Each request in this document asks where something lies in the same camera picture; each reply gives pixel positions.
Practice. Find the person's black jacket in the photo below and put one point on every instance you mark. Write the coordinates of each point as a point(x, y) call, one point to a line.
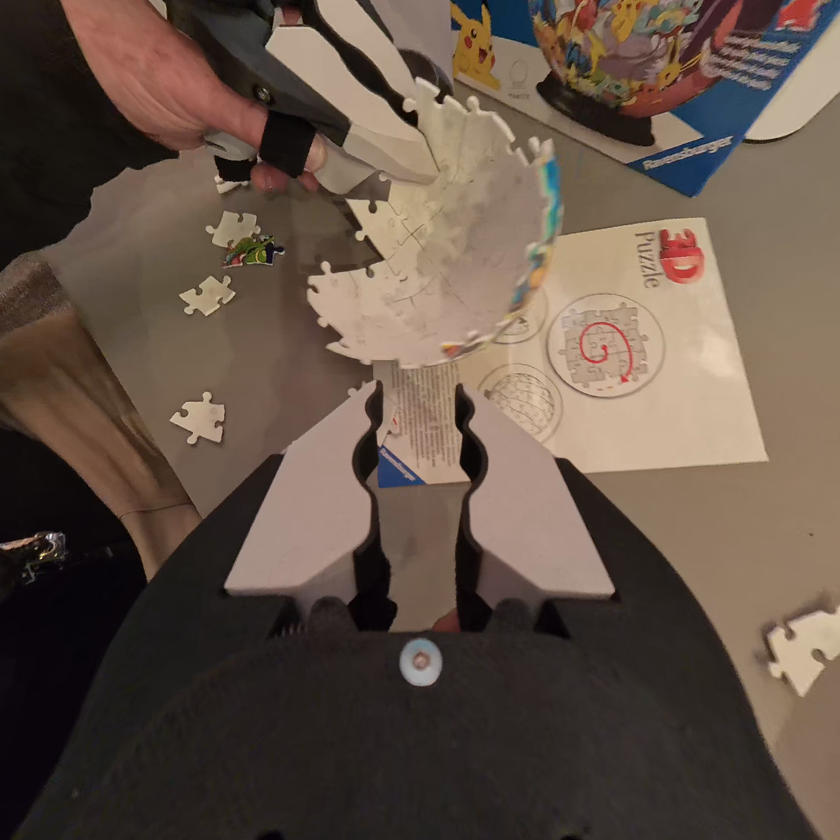
point(52, 656)

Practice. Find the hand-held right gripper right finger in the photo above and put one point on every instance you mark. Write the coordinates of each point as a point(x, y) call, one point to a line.
point(525, 525)

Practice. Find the half-built cartoon puzzle ball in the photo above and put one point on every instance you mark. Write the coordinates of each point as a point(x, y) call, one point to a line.
point(459, 229)

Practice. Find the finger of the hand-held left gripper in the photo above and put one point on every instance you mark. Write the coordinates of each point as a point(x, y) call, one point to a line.
point(358, 26)
point(341, 85)

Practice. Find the colourful puzzle piece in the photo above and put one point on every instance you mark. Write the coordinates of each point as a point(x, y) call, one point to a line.
point(253, 253)

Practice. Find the person's beige trousers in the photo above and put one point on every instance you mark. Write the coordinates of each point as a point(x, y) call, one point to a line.
point(65, 394)

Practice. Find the metal zipper pull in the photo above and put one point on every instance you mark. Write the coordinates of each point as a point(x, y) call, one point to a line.
point(36, 551)

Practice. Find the white rounded board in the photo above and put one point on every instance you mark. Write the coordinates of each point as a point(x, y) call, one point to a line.
point(800, 105)

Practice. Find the person's left hand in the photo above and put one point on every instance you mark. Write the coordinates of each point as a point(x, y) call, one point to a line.
point(164, 79)

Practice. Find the white instruction sheet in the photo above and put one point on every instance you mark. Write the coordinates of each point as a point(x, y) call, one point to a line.
point(709, 394)

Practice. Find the person's left forearm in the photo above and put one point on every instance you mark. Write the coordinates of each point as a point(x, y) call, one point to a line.
point(46, 98)

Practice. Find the blue puzzle box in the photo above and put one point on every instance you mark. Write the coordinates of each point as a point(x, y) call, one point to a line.
point(689, 98)

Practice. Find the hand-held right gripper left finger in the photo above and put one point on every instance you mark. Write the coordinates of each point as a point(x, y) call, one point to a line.
point(308, 518)

